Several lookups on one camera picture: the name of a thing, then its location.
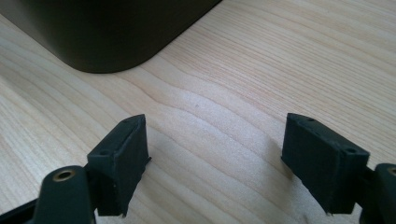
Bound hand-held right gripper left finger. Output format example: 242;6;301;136
86;113;152;217

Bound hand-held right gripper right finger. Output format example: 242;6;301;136
280;112;372;216

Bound dark compartment tray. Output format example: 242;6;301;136
0;0;224;75

